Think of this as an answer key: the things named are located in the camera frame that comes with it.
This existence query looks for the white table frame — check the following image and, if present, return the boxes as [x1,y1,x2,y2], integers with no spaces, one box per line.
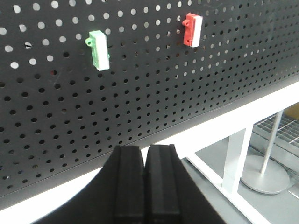
[0,82,299,224]

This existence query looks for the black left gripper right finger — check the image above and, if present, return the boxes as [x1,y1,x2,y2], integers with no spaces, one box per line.
[145,145,225,224]

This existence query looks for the red switch block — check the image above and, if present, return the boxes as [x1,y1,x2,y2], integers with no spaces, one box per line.
[182,13,203,48]

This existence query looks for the green switch block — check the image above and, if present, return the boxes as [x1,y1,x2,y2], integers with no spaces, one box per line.
[85,30,110,71]

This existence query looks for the stacked metal grates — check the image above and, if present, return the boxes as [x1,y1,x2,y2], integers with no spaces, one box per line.
[250,114,299,167]

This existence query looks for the silver sign stand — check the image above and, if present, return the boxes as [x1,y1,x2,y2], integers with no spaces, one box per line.
[241,111,290,195]

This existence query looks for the brown cardboard box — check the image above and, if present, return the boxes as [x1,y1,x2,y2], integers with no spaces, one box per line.
[284,103,299,119]

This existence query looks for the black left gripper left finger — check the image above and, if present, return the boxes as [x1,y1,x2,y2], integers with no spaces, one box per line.
[36,146,145,224]

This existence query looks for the black perforated pegboard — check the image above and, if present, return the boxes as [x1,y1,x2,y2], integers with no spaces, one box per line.
[0,0,299,198]

